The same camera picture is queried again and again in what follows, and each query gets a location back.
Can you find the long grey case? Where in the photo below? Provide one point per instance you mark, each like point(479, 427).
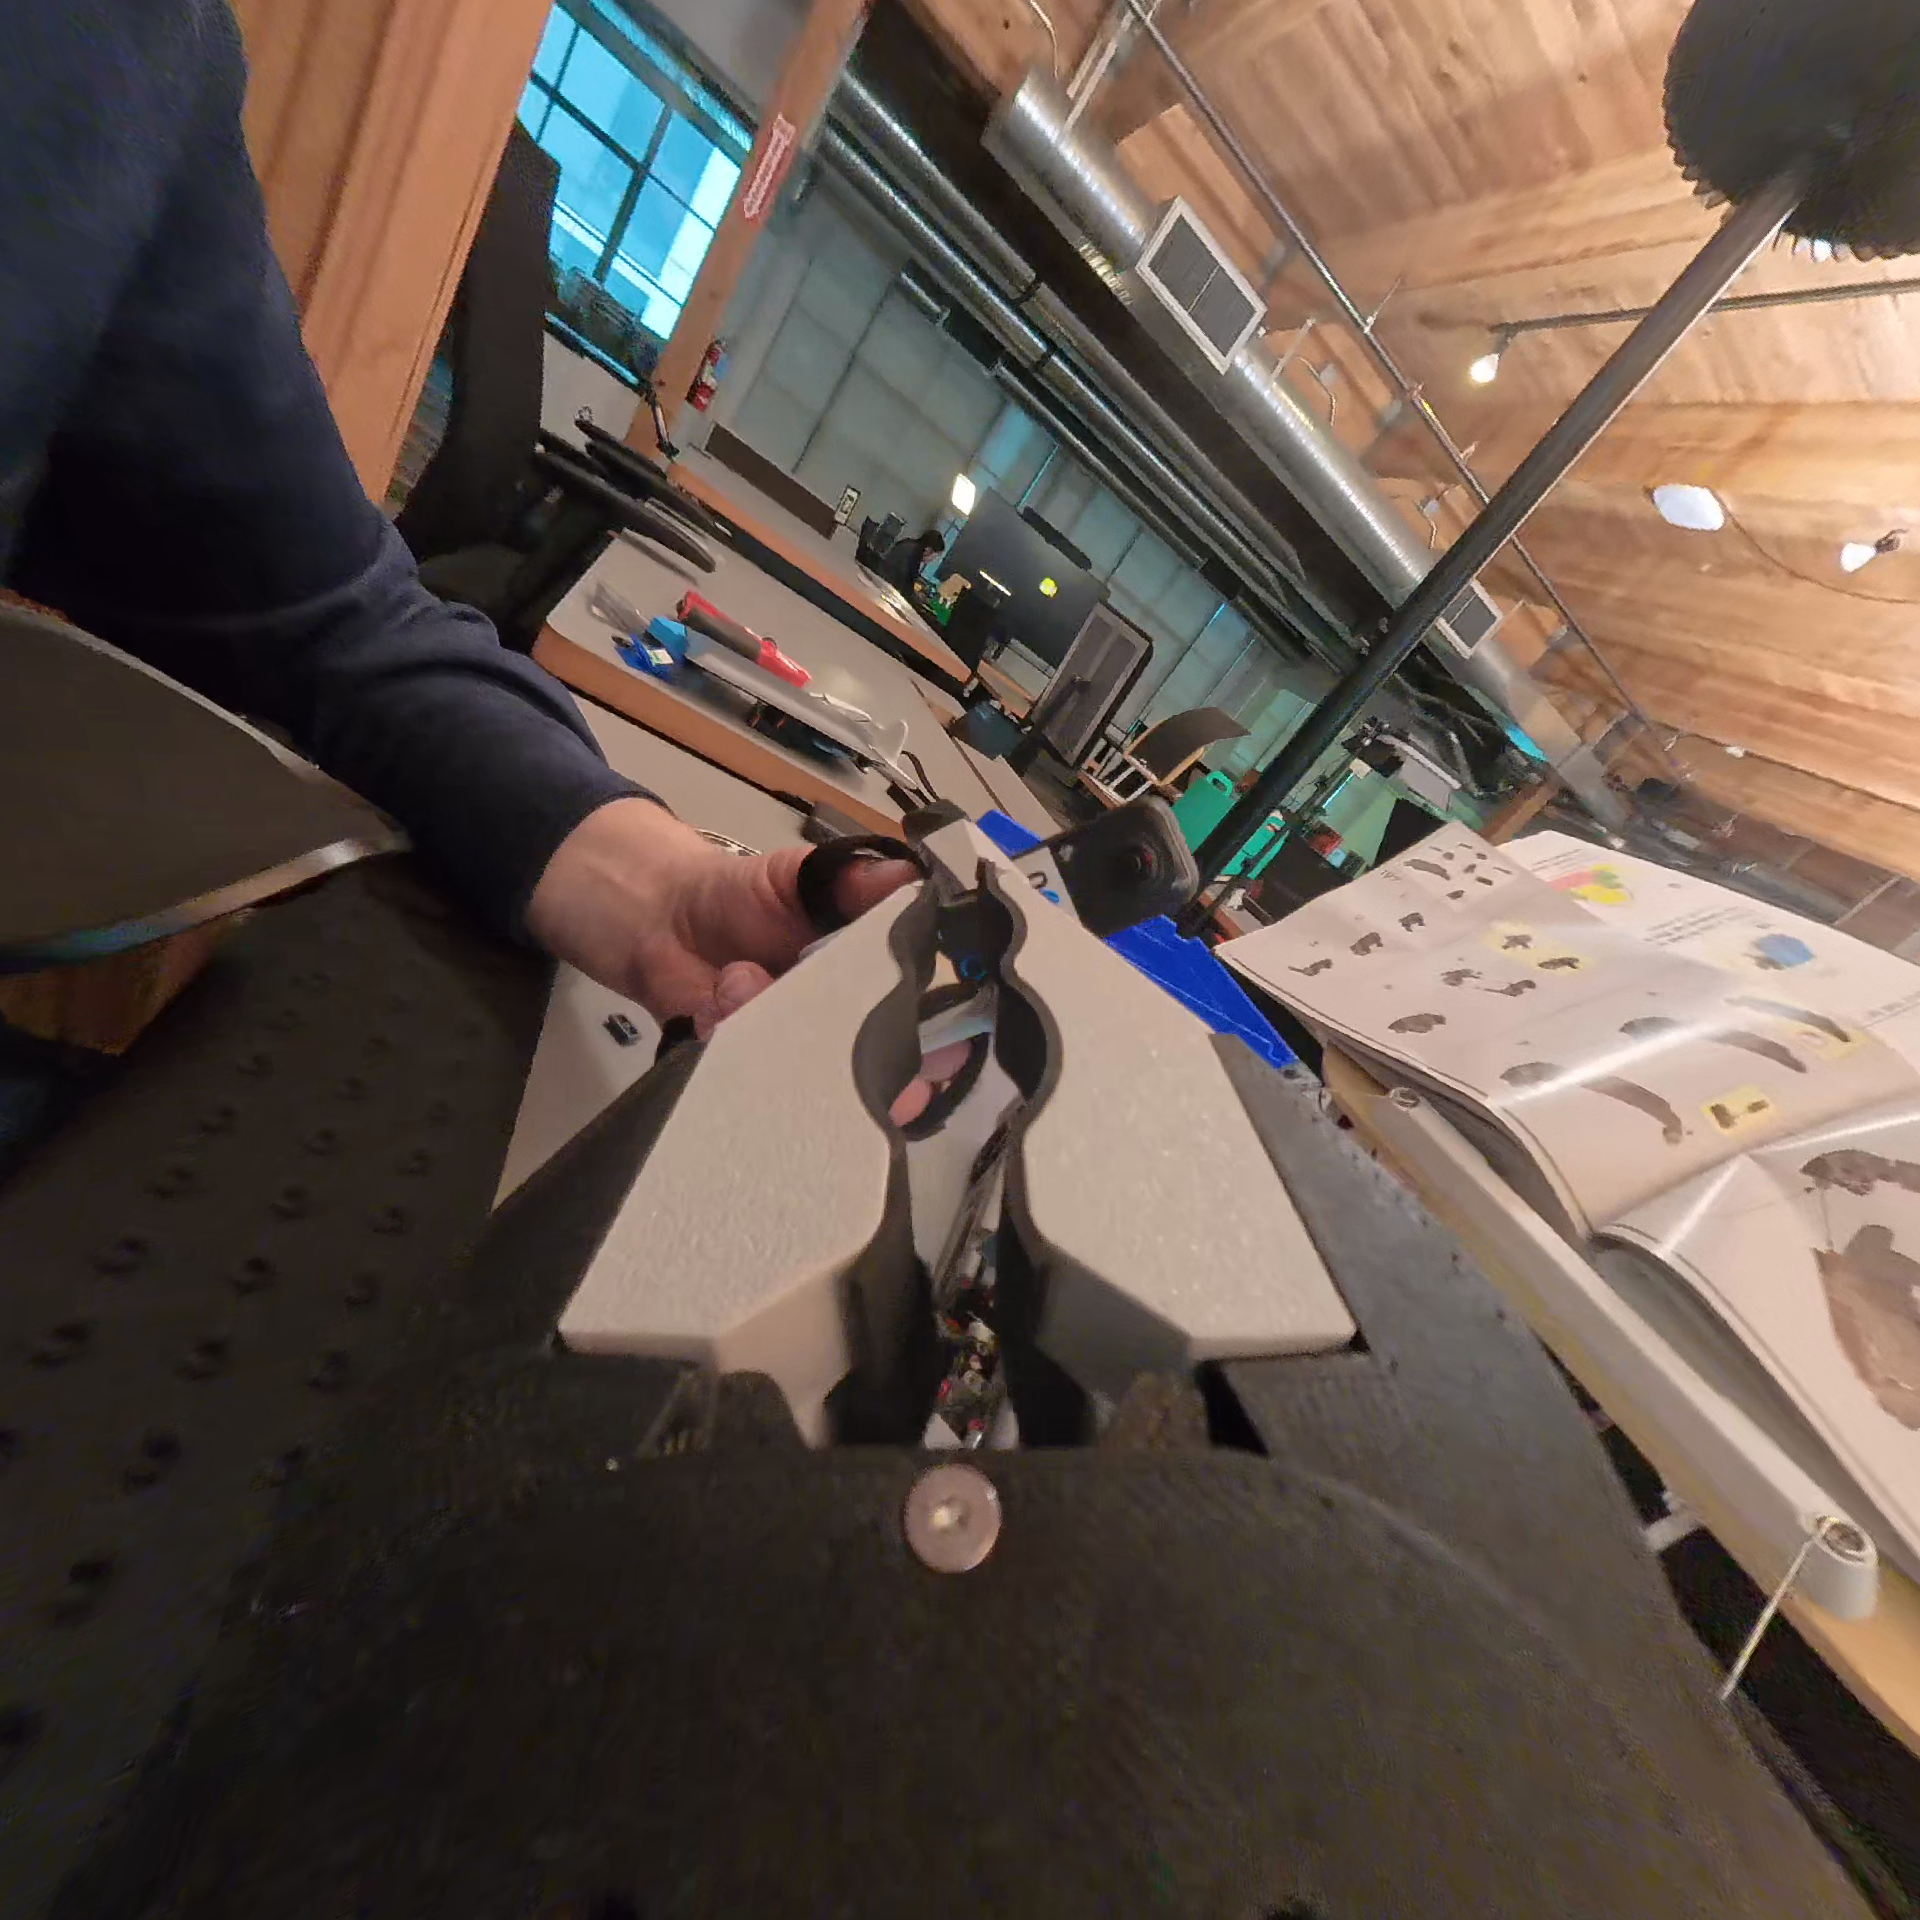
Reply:
point(809, 706)

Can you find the ceiling spot lamp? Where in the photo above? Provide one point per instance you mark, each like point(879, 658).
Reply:
point(1867, 551)
point(1483, 366)

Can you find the blue white packet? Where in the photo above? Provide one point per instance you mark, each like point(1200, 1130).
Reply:
point(651, 652)

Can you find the person's left hand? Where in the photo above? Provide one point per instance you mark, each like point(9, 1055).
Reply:
point(675, 902)

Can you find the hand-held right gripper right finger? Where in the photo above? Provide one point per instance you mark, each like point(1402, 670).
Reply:
point(1184, 1200)

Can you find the black office chair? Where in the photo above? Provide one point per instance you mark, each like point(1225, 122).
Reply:
point(494, 375)

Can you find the person's left forearm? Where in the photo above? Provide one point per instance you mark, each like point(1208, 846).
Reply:
point(225, 525)

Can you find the lego car model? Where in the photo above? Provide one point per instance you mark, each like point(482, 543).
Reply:
point(968, 1349)

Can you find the black stand pole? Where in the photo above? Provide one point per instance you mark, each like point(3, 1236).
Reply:
point(1499, 543)

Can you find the green container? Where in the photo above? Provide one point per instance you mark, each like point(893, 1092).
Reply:
point(1208, 811)

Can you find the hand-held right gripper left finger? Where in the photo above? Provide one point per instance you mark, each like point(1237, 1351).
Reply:
point(721, 1200)

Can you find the red black hand tool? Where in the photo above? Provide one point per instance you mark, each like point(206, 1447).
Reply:
point(744, 638)

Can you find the printed task sheet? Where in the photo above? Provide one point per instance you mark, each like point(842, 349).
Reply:
point(1680, 915)

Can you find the black round toothed head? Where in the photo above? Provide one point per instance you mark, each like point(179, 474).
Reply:
point(1800, 106)

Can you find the white vent grille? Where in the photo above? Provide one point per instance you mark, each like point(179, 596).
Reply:
point(1200, 284)

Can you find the blue storage bin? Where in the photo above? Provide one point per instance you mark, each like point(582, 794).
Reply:
point(1184, 974)

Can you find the white ceiling light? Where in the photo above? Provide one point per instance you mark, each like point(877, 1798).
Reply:
point(1687, 509)

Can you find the black perforated board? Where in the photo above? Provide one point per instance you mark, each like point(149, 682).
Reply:
point(225, 1200)

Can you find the white book stand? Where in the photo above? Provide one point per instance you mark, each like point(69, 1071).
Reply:
point(1576, 1300)

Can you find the curved back chair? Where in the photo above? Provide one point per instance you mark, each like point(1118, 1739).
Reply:
point(1194, 735)

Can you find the red fire extinguisher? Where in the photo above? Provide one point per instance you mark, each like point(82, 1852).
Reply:
point(705, 382)

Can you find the grey metal cabinet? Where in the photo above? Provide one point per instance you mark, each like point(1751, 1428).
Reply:
point(1096, 682)

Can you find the black monitor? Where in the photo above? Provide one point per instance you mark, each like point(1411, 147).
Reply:
point(1019, 580)

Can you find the silver air duct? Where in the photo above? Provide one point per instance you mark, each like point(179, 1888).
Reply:
point(1080, 149)

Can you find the lego instruction booklet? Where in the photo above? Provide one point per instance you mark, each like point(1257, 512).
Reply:
point(1499, 974)

